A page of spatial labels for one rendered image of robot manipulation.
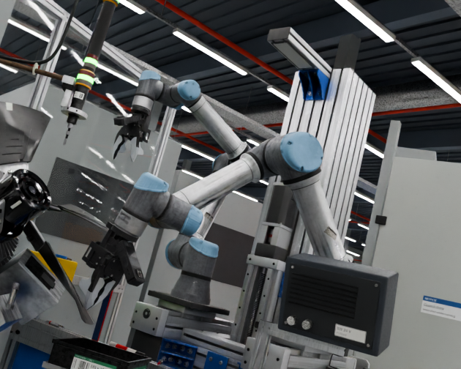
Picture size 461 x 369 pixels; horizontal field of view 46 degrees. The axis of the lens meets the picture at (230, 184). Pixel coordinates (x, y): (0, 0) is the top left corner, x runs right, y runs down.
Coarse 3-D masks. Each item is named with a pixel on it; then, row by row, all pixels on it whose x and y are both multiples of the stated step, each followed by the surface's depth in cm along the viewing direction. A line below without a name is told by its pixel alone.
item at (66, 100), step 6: (66, 78) 147; (72, 78) 147; (66, 84) 146; (72, 84) 147; (66, 90) 146; (72, 90) 147; (66, 96) 146; (66, 102) 146; (66, 108) 144; (72, 108) 144; (66, 114) 148; (78, 114) 145; (84, 114) 146
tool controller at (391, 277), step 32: (288, 256) 139; (320, 256) 144; (288, 288) 138; (320, 288) 133; (352, 288) 130; (384, 288) 126; (288, 320) 135; (320, 320) 133; (352, 320) 129; (384, 320) 128
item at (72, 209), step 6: (66, 204) 165; (66, 210) 144; (72, 210) 152; (78, 210) 164; (78, 216) 147; (84, 216) 153; (90, 216) 162; (90, 222) 149; (96, 222) 156; (102, 228) 153; (108, 228) 160
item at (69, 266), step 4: (32, 252) 183; (36, 252) 182; (40, 256) 180; (56, 256) 181; (40, 260) 180; (44, 260) 179; (60, 260) 178; (64, 260) 180; (68, 260) 182; (44, 264) 179; (64, 264) 180; (68, 264) 181; (72, 264) 183; (76, 264) 185; (48, 268) 177; (64, 268) 180; (68, 268) 182; (72, 268) 183; (52, 272) 176; (68, 272) 182; (72, 272) 184; (68, 276) 182; (72, 276) 184
